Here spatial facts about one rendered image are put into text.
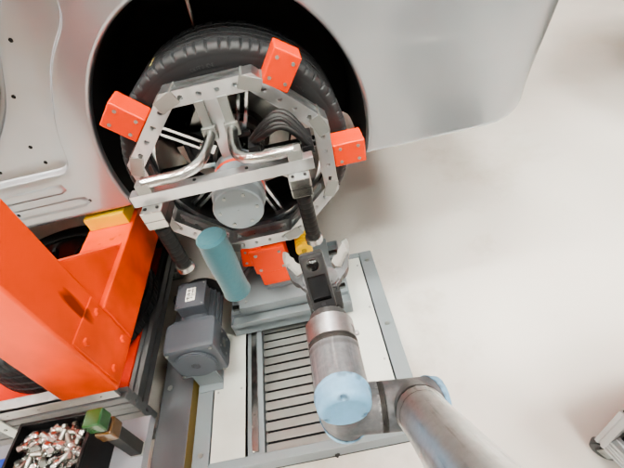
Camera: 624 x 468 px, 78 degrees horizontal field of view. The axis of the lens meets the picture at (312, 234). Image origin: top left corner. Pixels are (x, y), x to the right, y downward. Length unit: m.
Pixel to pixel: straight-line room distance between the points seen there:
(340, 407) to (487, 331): 1.14
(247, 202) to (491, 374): 1.10
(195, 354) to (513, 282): 1.33
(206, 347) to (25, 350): 0.49
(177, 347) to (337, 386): 0.81
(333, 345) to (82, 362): 0.67
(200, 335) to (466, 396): 0.95
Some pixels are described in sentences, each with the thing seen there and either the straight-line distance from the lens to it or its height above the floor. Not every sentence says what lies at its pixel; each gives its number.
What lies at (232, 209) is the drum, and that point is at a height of 0.86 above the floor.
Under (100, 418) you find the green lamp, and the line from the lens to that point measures 1.03.
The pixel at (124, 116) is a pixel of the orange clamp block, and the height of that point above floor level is 1.09.
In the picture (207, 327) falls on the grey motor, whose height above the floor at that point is 0.41.
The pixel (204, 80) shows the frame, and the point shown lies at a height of 1.11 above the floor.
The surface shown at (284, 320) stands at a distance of 1.62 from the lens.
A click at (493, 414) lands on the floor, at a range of 1.56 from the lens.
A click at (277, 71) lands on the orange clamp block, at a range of 0.97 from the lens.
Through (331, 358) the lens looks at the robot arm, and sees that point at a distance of 0.66.
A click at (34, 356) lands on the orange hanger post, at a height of 0.74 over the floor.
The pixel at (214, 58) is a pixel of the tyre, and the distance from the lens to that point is 1.06.
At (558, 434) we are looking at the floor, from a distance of 1.59.
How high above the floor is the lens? 1.42
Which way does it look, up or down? 42 degrees down
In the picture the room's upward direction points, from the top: 14 degrees counter-clockwise
